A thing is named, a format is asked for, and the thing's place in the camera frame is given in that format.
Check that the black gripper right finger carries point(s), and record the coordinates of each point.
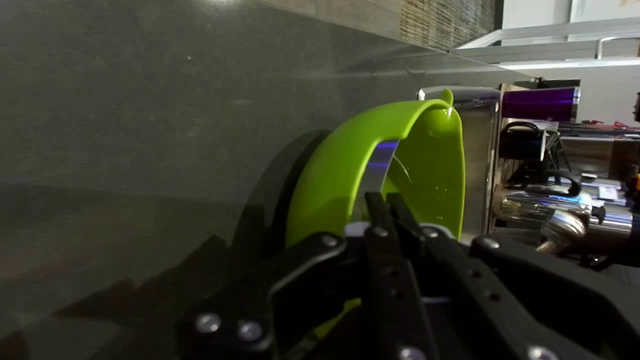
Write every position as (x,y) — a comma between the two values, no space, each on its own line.
(524,305)

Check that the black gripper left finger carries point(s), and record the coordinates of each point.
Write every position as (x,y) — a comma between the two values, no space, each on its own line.
(292,307)

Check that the green plastic bowl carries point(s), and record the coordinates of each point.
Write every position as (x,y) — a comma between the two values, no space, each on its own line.
(413,149)

